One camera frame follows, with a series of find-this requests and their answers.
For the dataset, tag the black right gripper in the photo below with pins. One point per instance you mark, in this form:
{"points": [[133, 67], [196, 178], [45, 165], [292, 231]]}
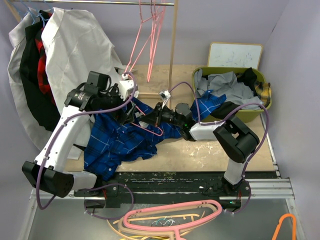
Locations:
{"points": [[155, 118]]}

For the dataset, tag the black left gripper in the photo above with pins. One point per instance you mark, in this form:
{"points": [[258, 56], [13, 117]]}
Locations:
{"points": [[123, 117]]}

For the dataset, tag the blue plaid shirt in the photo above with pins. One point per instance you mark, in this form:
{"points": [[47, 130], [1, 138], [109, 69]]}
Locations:
{"points": [[111, 143]]}

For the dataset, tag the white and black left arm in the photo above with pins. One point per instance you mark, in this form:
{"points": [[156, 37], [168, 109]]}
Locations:
{"points": [[95, 96]]}

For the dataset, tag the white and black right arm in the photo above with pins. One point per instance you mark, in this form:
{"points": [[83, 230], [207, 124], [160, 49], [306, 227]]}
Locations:
{"points": [[238, 141]]}

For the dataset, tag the white hanging shirt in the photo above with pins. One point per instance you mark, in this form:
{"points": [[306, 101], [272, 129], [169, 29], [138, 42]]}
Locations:
{"points": [[75, 44]]}

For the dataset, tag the red plaid hanging shirt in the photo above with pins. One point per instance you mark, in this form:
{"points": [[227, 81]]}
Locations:
{"points": [[42, 77]]}

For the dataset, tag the grey shirt in basket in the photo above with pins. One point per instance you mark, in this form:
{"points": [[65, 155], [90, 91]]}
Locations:
{"points": [[215, 89]]}

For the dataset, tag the blue hanger hooks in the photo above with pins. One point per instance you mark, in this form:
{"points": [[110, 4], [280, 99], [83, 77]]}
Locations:
{"points": [[36, 13]]}

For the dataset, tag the pink hanger in foreground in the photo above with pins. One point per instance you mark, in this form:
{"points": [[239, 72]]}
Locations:
{"points": [[175, 212]]}

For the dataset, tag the yellow hanger in foreground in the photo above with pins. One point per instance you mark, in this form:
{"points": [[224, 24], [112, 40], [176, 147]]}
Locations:
{"points": [[145, 237]]}

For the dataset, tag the black hanging garment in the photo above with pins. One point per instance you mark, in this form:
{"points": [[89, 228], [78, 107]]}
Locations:
{"points": [[46, 114]]}

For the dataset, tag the pink hangers on rack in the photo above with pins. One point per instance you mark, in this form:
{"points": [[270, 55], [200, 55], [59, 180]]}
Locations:
{"points": [[157, 15]]}

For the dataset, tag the small whiteboard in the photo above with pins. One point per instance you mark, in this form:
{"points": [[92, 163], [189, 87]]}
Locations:
{"points": [[237, 55]]}

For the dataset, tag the metal hanging rod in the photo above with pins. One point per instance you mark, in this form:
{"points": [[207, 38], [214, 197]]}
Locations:
{"points": [[102, 2]]}

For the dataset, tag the green laundry basket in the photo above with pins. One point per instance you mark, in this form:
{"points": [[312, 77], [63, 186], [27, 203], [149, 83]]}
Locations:
{"points": [[218, 70]]}

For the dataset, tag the black and yellow garment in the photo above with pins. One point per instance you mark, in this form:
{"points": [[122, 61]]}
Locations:
{"points": [[262, 89]]}

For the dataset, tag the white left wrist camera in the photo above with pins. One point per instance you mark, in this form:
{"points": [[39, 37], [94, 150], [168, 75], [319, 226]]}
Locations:
{"points": [[125, 86]]}

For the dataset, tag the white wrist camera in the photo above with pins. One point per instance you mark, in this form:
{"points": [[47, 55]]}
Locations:
{"points": [[165, 95], [125, 86]]}

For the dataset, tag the wooden garment rack frame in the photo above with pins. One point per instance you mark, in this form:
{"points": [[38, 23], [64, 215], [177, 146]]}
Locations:
{"points": [[142, 95]]}

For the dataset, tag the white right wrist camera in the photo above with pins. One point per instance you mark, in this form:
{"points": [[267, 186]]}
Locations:
{"points": [[165, 95]]}

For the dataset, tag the aluminium frame rail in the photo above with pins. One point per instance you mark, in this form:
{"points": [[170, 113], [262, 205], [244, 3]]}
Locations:
{"points": [[271, 197]]}

